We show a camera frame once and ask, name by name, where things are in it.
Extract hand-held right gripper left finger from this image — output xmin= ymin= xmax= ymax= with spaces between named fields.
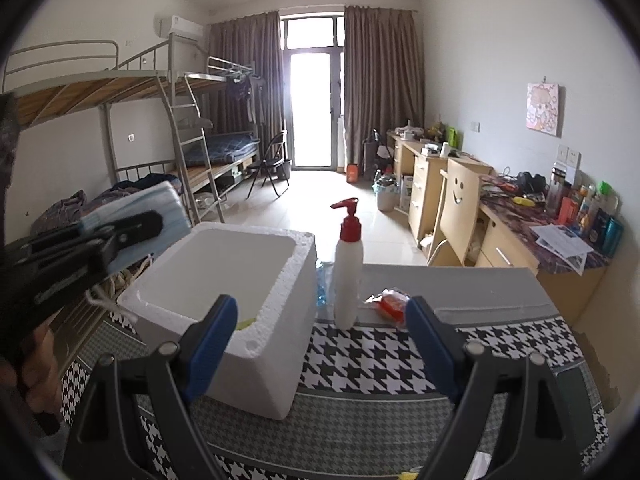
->
xmin=62 ymin=294 xmax=240 ymax=480

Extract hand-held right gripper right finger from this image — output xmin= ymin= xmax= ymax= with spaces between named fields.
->
xmin=404 ymin=296 xmax=583 ymax=480

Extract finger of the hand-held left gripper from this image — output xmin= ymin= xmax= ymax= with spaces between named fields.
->
xmin=22 ymin=210 xmax=164 ymax=262
xmin=29 ymin=236 xmax=124 ymax=307

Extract blue face mask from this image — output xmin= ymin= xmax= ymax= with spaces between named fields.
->
xmin=80 ymin=181 xmax=193 ymax=326

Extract white foam box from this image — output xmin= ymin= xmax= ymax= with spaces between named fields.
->
xmin=117 ymin=222 xmax=318 ymax=421

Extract person's left hand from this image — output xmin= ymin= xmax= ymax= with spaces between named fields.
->
xmin=15 ymin=319 xmax=65 ymax=415

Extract red snack packet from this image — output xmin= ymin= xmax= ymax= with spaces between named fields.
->
xmin=364 ymin=287 xmax=411 ymax=330

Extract houndstooth table cloth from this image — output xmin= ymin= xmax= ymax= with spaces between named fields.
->
xmin=60 ymin=265 xmax=608 ymax=480

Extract patterned bedding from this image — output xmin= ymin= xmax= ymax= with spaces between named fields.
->
xmin=32 ymin=175 xmax=181 ymax=235

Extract white pump bottle red top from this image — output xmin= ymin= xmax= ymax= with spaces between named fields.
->
xmin=330 ymin=197 xmax=365 ymax=331

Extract clear plastic water bottle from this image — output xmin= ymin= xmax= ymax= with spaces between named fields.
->
xmin=315 ymin=260 xmax=335 ymax=308

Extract wooden desk with patterned cover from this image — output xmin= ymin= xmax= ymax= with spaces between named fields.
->
xmin=472 ymin=172 xmax=613 ymax=321

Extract blue checked mattress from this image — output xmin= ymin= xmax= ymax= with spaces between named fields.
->
xmin=205 ymin=132 xmax=261 ymax=166

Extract metal bunk bed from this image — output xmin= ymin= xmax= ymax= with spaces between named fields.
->
xmin=2 ymin=30 xmax=263 ymax=241

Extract wooden chair with smiley face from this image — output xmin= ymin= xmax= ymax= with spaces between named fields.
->
xmin=427 ymin=157 xmax=496 ymax=267

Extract white bucket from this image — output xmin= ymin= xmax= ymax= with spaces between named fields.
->
xmin=375 ymin=175 xmax=398 ymax=212

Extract wooden desk with drawers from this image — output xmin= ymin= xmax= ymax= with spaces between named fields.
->
xmin=387 ymin=130 xmax=493 ymax=248

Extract black folding chair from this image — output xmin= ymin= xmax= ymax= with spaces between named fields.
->
xmin=247 ymin=130 xmax=291 ymax=198

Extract white paper sheets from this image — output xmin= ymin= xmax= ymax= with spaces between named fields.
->
xmin=529 ymin=224 xmax=595 ymax=276

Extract dark hanging clothes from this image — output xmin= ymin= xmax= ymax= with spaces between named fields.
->
xmin=225 ymin=77 xmax=261 ymax=126

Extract red box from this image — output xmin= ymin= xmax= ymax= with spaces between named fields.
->
xmin=559 ymin=197 xmax=581 ymax=226

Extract brown curtain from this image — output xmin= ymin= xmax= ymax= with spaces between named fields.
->
xmin=342 ymin=5 xmax=426 ymax=168
xmin=207 ymin=10 xmax=286 ymax=161

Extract black bag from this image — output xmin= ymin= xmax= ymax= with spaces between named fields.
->
xmin=362 ymin=129 xmax=393 ymax=176

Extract clear tumbler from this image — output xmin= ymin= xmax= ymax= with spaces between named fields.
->
xmin=547 ymin=162 xmax=576 ymax=216

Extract white air conditioner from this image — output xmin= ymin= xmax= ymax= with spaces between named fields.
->
xmin=159 ymin=14 xmax=205 ymax=41

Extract teal bottle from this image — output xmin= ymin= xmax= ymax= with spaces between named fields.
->
xmin=600 ymin=217 xmax=623 ymax=256

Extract glass balcony door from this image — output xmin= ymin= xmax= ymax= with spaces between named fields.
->
xmin=279 ymin=10 xmax=347 ymax=171

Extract pink wall picture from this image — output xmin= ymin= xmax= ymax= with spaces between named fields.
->
xmin=525 ymin=80 xmax=561 ymax=137

